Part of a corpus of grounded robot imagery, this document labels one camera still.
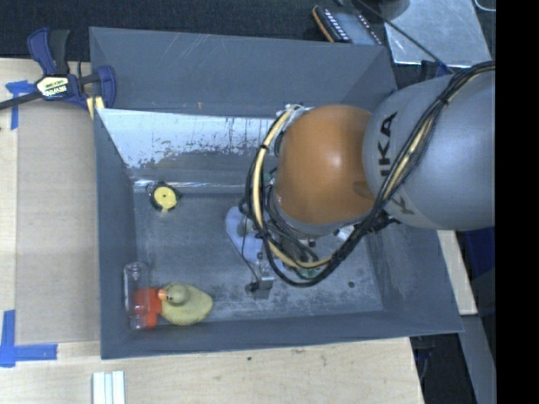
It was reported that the pale blue rounded lump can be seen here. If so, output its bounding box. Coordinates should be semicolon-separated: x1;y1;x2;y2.
224;205;270;265

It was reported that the yellow rubber duck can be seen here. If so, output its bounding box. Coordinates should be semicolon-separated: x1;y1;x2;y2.
157;282;215;327

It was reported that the grey metal bin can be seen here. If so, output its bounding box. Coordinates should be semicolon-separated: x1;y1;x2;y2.
88;26;466;360

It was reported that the orange block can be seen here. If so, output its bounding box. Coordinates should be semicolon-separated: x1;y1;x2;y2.
132;287;164;328

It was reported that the clear glass jar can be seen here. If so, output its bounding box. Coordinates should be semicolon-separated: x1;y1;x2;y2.
122;261;150;331

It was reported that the yellow and black round tape measure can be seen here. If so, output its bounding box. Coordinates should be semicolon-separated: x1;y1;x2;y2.
146;181;183;214

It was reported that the pale wood board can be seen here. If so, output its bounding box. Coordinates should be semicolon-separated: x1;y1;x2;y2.
14;98;102;346

